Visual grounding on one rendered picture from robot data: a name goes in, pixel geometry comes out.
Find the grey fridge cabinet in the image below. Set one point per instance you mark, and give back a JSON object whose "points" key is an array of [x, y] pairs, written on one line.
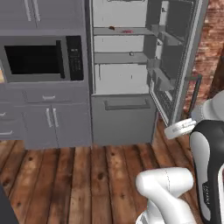
{"points": [[121, 125]]}

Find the grey microwave oven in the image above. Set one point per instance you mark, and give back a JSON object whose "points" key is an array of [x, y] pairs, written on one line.
{"points": [[35, 59]]}

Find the grey cupboard door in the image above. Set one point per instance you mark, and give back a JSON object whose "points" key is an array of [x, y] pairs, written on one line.
{"points": [[73, 125], [13, 13], [62, 13], [36, 128]]}

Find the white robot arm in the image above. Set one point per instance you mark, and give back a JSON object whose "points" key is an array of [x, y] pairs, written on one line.
{"points": [[163, 186]]}

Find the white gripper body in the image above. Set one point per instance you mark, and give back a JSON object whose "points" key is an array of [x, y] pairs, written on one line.
{"points": [[179, 129]]}

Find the grey freezer drawer front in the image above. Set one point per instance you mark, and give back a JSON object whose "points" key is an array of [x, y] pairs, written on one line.
{"points": [[122, 128]]}

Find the small pale vegetable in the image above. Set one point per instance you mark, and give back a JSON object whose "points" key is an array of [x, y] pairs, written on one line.
{"points": [[131, 54]]}

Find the brown meat piece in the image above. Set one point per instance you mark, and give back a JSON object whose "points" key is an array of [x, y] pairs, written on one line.
{"points": [[111, 28]]}

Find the red raw meat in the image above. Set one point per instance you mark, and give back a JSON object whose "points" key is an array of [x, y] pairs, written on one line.
{"points": [[127, 31]]}

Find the grey fridge door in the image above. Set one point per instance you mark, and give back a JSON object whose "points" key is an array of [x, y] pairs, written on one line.
{"points": [[186, 58]]}

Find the tan wooden object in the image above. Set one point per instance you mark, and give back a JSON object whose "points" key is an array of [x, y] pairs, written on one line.
{"points": [[1, 74]]}

